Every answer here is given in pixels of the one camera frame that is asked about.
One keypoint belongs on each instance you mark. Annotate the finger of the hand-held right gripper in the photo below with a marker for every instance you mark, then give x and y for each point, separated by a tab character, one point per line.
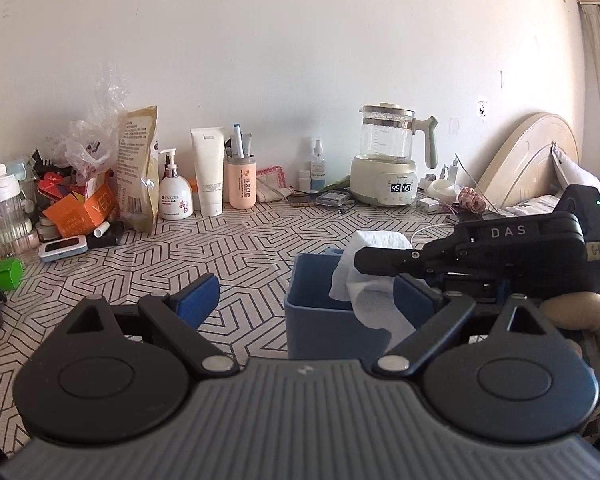
390	260

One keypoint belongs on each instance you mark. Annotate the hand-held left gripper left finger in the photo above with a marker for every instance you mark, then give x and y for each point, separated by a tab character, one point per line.
199	297

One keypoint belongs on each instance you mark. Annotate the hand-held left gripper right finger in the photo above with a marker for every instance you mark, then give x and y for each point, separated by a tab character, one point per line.
412	302

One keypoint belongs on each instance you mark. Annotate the white paper towel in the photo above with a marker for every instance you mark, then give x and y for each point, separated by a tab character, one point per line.
375	305

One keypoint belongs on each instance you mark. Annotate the blue plastic container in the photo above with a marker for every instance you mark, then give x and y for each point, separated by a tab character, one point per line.
320	330

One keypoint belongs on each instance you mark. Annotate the person's right hand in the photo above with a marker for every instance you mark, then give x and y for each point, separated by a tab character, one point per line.
587	320

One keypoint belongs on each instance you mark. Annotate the white charger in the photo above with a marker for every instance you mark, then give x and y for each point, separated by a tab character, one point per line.
426	205

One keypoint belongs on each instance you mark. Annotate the pink scrunchie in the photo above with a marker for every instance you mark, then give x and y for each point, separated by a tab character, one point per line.
472	201

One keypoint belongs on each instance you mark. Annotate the cream kettle base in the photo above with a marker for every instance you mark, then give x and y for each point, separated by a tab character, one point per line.
375	180

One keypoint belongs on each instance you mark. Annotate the clear plastic case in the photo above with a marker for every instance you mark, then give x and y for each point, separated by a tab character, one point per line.
332	198

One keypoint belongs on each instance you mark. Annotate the white round dock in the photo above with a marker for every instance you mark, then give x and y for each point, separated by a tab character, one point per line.
441	190

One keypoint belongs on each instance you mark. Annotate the white pillow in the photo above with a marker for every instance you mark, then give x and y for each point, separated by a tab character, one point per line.
577	175

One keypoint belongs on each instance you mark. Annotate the beige bed headboard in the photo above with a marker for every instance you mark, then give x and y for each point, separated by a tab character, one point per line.
520	160

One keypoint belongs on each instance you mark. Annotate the white pump bottle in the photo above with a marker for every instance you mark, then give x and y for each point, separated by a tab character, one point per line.
176	197

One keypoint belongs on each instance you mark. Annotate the black flat box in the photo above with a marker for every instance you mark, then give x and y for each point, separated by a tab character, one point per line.
107	239

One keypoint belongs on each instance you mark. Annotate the clear spray bottle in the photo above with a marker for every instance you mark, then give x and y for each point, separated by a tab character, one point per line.
318	170

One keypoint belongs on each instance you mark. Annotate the small white bottle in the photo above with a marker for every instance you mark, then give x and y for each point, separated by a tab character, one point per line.
305	181

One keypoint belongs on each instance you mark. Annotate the white lip balm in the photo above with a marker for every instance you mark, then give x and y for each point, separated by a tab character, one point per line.
102	230

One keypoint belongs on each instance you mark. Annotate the pink cup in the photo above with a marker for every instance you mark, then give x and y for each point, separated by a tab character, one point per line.
241	185

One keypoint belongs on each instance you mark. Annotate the white squeeze tube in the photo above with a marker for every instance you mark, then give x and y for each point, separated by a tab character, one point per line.
209	175

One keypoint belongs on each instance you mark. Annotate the pink and white cloth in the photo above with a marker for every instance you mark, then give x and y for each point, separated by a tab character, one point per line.
272	182

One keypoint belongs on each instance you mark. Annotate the tan paper bag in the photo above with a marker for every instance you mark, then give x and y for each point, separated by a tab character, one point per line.
139	170

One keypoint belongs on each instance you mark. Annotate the white and blue device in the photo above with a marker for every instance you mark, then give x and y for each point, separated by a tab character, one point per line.
62	249

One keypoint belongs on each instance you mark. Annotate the orange cardboard box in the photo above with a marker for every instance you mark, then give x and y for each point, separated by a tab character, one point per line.
75	215

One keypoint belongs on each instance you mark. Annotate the grey tube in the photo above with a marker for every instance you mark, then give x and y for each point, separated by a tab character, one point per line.
247	145

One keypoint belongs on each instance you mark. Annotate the blue-tipped white pen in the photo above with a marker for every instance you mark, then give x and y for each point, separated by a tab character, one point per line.
237	140

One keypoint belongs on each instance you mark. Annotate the small white jar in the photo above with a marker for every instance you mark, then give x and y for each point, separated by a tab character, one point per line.
46	231

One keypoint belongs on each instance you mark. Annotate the clear plastic bag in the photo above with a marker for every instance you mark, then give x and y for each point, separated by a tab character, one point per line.
92	145

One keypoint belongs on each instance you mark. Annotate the green box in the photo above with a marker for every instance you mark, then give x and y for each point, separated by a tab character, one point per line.
7	274

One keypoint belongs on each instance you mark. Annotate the clear bottle with white cap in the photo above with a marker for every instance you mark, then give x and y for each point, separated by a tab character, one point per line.
2	215

